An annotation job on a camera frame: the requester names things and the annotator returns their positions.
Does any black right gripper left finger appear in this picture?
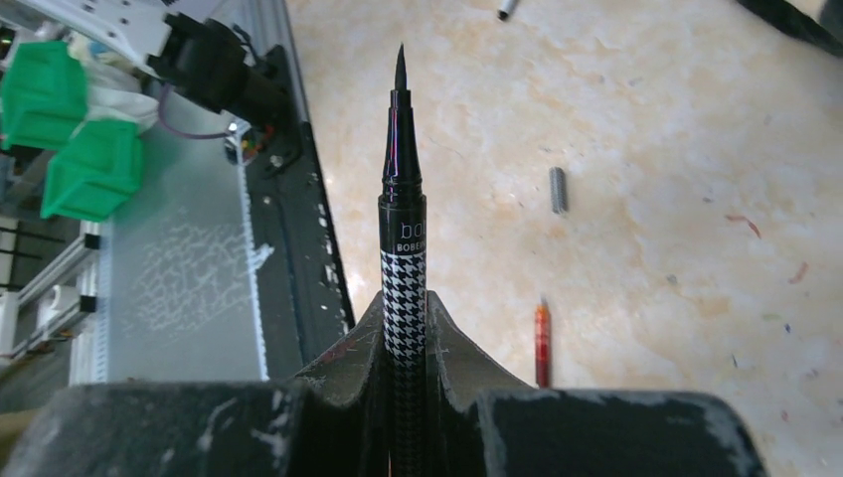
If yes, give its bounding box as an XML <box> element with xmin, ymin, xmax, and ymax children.
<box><xmin>3</xmin><ymin>298</ymin><xmax>386</xmax><ymax>476</ymax></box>

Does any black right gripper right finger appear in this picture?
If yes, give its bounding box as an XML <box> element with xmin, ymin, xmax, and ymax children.
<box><xmin>426</xmin><ymin>292</ymin><xmax>766</xmax><ymax>476</ymax></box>

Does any grey checkered pen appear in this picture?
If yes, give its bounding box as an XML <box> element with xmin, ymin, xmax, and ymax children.
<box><xmin>378</xmin><ymin>46</ymin><xmax>426</xmax><ymax>476</ymax></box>

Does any grey checkered pen cap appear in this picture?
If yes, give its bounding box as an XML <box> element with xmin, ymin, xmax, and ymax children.
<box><xmin>549</xmin><ymin>167</ymin><xmax>569</xmax><ymax>215</ymax></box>

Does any white marker with black cap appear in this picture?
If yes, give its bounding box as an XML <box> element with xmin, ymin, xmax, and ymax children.
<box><xmin>497</xmin><ymin>0</ymin><xmax>518</xmax><ymax>21</ymax></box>

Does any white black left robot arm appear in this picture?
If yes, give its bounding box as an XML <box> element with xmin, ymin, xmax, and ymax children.
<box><xmin>23</xmin><ymin>1</ymin><xmax>298</xmax><ymax>128</ymax></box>

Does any red orange pen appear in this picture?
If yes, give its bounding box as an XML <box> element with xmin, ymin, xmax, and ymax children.
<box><xmin>534</xmin><ymin>296</ymin><xmax>551</xmax><ymax>388</ymax></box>

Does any green storage bin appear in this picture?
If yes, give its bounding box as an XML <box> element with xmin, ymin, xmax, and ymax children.
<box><xmin>1</xmin><ymin>41</ymin><xmax>87</xmax><ymax>151</ymax></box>
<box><xmin>40</xmin><ymin>119</ymin><xmax>144</xmax><ymax>223</ymax></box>

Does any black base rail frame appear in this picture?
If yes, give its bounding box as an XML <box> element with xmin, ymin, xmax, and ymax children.
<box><xmin>240</xmin><ymin>45</ymin><xmax>355</xmax><ymax>380</ymax></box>

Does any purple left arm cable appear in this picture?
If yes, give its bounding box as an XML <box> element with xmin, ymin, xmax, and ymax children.
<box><xmin>156</xmin><ymin>81</ymin><xmax>239</xmax><ymax>142</ymax></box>

